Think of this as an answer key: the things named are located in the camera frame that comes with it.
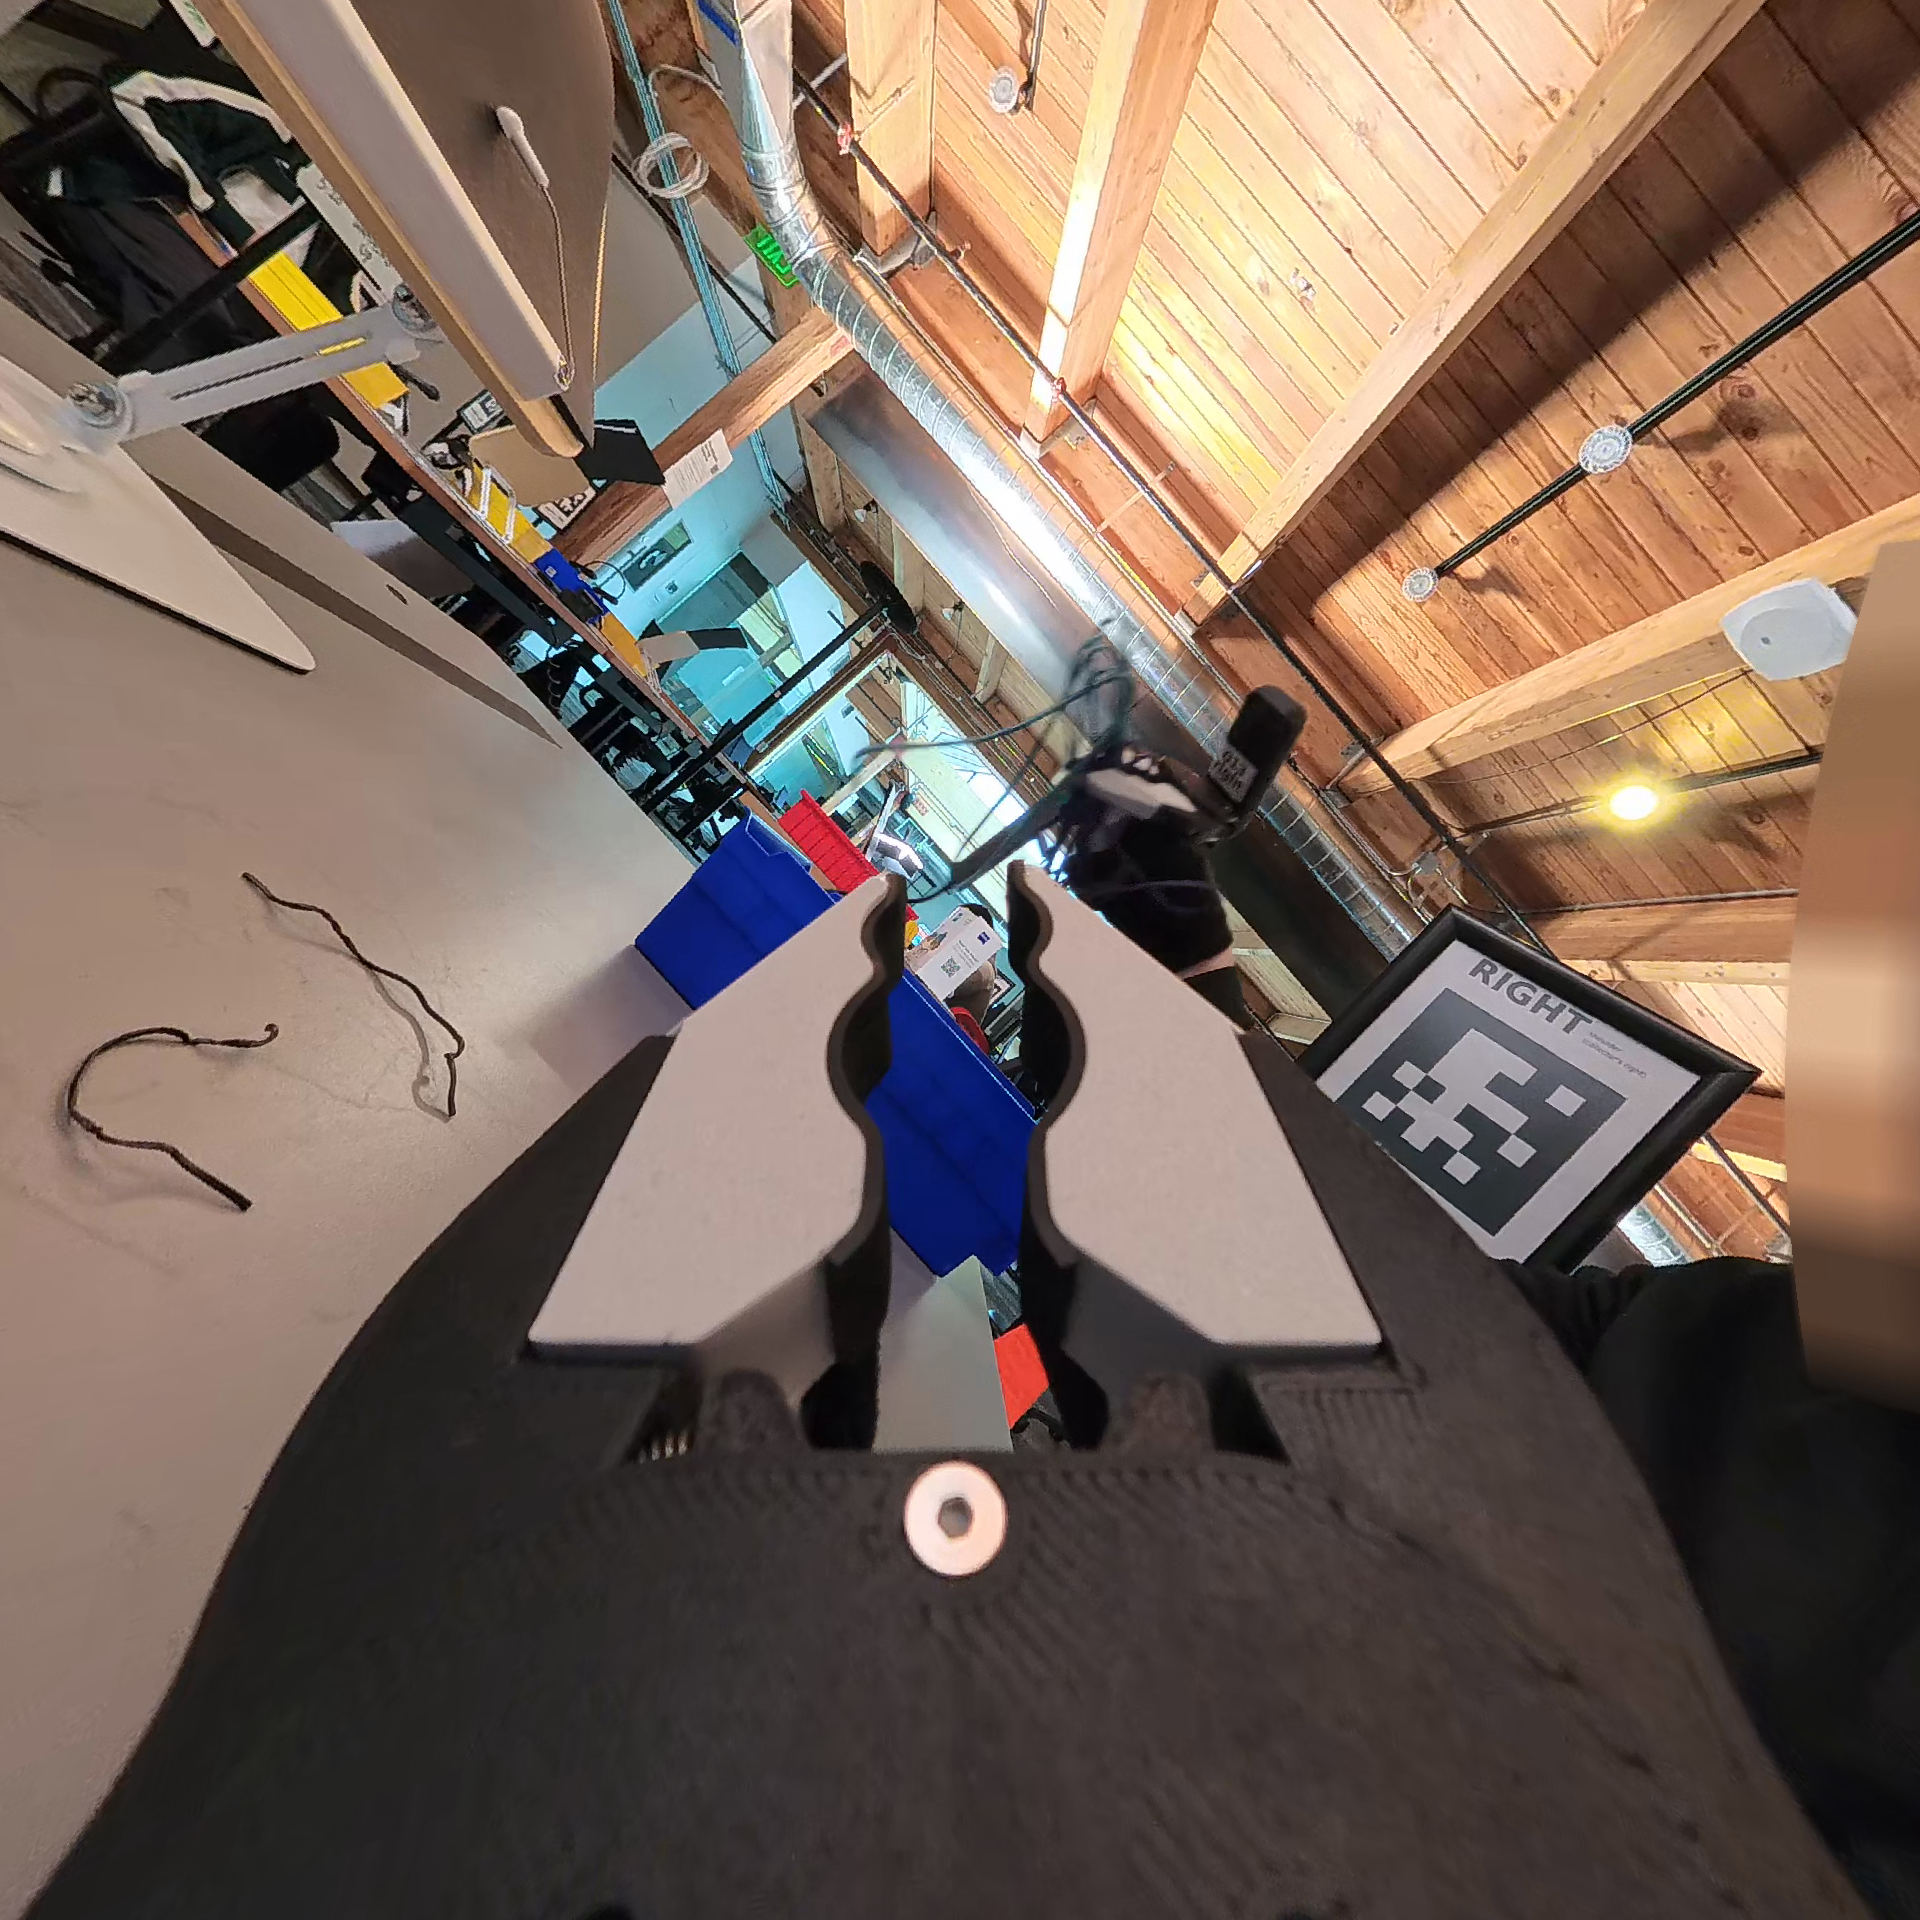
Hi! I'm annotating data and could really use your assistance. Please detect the white base acrylic leg stand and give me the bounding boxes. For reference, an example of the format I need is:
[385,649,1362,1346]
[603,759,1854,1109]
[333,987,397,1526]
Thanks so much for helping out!
[0,0,620,672]

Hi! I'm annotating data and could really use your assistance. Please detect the grey usb hub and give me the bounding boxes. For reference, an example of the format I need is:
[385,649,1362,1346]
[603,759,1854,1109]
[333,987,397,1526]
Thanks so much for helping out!
[948,802,1085,897]

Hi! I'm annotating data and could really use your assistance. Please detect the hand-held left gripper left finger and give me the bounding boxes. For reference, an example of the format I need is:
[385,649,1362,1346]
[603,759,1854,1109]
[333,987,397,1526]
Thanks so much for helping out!
[528,875,913,1380]

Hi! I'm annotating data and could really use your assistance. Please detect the black track light rail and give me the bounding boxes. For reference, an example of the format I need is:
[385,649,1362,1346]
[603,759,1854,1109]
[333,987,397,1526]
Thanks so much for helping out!
[1399,206,1920,610]

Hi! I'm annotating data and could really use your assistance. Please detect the white printed card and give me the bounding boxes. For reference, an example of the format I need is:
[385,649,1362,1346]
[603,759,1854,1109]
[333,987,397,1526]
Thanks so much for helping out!
[919,917,1009,1004]

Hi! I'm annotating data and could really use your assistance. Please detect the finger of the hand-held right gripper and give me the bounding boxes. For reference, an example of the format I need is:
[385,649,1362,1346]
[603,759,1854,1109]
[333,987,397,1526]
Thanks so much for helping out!
[1077,759,1204,823]

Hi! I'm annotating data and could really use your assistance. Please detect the blue bin with black divider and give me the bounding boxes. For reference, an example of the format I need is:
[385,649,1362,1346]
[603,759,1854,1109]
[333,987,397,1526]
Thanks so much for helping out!
[636,818,1038,1282]

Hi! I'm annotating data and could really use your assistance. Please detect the black twist tie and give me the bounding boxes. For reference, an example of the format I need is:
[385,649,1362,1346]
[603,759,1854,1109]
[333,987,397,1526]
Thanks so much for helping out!
[236,873,467,1120]
[60,1024,286,1209]

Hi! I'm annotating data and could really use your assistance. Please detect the red plastic bin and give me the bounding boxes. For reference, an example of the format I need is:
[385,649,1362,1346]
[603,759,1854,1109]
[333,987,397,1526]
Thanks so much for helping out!
[774,790,882,890]

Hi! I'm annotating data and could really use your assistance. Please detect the wooden workbench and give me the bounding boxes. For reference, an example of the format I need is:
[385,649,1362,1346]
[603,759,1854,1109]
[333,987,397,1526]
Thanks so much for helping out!
[166,206,744,823]

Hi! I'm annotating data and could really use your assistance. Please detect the white ceiling device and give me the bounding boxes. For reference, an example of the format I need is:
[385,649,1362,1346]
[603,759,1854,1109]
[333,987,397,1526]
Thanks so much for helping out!
[1720,576,1861,683]

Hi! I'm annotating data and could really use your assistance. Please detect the wooden pillar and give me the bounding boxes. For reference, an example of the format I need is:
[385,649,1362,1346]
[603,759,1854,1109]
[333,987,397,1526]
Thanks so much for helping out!
[562,311,855,563]

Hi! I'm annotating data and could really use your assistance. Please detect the yellow plastic bin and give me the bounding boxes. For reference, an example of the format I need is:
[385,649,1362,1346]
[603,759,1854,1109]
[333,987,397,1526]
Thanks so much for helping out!
[236,254,412,422]

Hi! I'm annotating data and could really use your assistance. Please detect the silver ventilation duct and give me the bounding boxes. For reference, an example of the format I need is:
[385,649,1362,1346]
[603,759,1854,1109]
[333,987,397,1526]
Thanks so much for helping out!
[733,94,1426,964]

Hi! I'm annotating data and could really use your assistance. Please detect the framed marker sign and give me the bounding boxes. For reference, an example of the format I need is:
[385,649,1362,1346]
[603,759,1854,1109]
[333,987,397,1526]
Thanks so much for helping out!
[1297,905,1761,1274]

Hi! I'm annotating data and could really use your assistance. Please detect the teal braided usb-c cable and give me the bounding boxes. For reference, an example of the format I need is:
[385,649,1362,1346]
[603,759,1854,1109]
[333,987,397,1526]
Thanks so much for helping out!
[974,637,1147,842]

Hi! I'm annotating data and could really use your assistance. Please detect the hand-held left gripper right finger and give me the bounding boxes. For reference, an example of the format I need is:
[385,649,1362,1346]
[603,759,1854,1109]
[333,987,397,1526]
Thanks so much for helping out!
[1002,860,1383,1408]

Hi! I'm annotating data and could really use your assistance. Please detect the black and white jacket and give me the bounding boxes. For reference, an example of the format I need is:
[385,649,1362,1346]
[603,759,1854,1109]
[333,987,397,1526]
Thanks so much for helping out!
[0,65,319,340]

